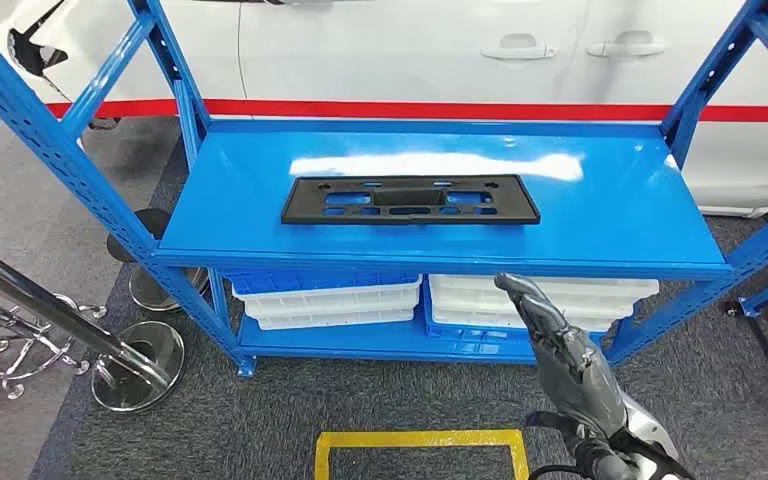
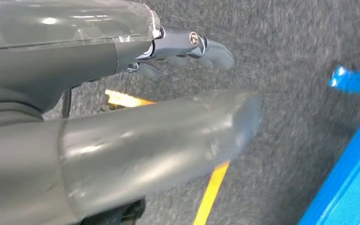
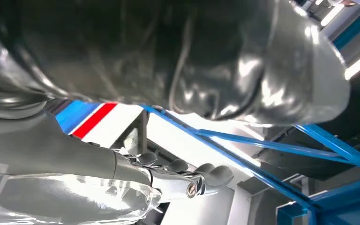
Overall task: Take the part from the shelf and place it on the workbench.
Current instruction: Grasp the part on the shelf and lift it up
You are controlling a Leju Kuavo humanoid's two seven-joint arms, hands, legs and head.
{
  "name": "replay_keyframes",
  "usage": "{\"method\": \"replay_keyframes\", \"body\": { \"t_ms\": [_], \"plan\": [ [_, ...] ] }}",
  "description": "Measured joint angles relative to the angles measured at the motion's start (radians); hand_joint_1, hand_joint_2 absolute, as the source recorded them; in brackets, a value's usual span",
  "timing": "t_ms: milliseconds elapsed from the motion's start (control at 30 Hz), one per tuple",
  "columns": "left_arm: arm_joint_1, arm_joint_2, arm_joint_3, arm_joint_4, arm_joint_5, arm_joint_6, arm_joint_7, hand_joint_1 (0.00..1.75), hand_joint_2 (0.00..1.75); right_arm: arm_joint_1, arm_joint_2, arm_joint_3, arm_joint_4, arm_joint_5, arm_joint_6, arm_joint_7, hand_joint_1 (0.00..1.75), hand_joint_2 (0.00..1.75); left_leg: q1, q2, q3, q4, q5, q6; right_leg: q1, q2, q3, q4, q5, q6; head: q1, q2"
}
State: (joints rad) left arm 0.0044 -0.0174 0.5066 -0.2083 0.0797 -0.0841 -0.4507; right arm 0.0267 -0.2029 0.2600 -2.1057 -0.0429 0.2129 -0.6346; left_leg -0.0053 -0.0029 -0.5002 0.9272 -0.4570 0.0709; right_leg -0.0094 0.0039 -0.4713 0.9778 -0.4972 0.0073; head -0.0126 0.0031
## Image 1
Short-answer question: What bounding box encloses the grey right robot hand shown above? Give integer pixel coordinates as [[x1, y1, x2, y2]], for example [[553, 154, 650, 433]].
[[493, 272, 629, 452]]

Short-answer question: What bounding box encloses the black plastic plate bracket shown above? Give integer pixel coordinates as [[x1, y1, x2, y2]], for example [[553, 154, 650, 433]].
[[281, 174, 542, 227]]

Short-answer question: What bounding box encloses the blue metal shelf rack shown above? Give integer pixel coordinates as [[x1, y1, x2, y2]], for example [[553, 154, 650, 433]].
[[0, 0, 768, 379]]

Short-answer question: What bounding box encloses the white plastic crate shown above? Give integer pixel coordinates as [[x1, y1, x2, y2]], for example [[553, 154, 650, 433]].
[[431, 307, 617, 333], [231, 276, 423, 318], [428, 274, 660, 301], [430, 291, 637, 321], [248, 305, 418, 331]]

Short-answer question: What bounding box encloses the yellow floor tape rectangle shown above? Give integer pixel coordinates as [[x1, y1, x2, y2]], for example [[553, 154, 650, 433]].
[[314, 429, 531, 480]]

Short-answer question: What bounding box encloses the white car with red stripe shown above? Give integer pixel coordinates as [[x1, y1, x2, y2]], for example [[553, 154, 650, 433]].
[[0, 0, 768, 219]]

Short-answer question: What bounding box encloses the black round floor disc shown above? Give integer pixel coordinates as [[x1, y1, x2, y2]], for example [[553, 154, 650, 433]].
[[106, 208, 172, 264]]

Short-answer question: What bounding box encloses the chrome ornate stand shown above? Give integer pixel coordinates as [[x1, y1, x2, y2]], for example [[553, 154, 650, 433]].
[[0, 291, 108, 401]]

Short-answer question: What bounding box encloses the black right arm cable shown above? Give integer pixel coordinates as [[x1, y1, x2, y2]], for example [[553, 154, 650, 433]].
[[528, 463, 587, 480]]

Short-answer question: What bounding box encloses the chrome stanchion post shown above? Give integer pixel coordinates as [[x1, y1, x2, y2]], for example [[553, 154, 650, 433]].
[[128, 264, 210, 313], [0, 235, 187, 413]]

